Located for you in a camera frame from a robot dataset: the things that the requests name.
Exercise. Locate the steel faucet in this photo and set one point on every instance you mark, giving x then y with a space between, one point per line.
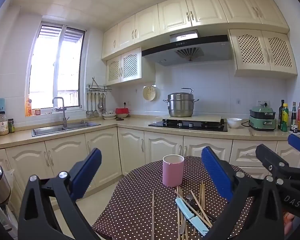
63 109

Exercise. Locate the jar with blue cap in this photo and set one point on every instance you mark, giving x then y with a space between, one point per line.
3 119

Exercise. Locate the lower kitchen cabinets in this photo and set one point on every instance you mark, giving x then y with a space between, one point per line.
125 148

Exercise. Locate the small dark jar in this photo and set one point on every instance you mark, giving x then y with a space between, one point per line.
11 126

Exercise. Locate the steel kitchen sink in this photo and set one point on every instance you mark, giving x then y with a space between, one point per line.
60 128

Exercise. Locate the stainless steel steamer pot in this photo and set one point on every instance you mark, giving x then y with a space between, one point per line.
181 104

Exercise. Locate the light blue handled knife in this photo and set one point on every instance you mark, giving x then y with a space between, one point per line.
192 218

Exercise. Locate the window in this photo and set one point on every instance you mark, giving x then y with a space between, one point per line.
55 67

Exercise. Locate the green electric cooker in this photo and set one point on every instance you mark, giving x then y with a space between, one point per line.
262 118

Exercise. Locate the round cream strainer plate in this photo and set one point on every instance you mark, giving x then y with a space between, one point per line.
149 93

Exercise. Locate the person right hand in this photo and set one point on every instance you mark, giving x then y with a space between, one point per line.
291 222

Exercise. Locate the dark metal spork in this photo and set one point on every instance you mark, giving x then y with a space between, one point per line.
192 202

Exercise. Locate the red container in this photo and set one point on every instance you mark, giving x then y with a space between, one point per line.
122 112

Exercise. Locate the dark soy sauce bottle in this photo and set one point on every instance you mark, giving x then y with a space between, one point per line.
293 124

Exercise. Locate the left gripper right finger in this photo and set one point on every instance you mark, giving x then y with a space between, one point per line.
264 220

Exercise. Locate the lone wooden chopstick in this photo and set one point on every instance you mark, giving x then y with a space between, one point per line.
153 217

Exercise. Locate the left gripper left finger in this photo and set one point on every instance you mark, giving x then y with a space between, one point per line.
37 219

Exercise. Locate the brown polka dot tablecloth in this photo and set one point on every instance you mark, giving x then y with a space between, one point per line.
128 214

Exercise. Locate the pink utensil holder cup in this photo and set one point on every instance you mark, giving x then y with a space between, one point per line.
172 170

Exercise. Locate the green yellow bottle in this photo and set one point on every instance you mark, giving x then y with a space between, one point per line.
284 117

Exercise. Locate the wall utensil rack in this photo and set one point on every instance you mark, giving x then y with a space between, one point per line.
96 99

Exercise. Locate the white ceramic bowl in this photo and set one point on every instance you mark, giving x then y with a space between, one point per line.
234 123

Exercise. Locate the dark oil bottle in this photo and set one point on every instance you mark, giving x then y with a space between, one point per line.
280 114

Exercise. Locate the lattice cabinet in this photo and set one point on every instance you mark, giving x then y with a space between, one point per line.
262 53
130 67

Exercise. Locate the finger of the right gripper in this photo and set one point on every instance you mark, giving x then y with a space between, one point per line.
277 166
294 141

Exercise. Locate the right lattice cabinet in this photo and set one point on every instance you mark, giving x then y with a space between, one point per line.
262 53

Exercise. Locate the metal spoon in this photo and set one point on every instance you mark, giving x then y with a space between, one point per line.
182 227

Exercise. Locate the left lattice cabinet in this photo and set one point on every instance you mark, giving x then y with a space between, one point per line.
130 67

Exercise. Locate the black gas stove top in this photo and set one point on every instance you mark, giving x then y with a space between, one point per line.
217 126

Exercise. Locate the range hood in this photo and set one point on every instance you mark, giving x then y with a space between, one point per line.
190 50

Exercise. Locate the orange bottle on sill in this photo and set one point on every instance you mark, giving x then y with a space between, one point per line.
28 107

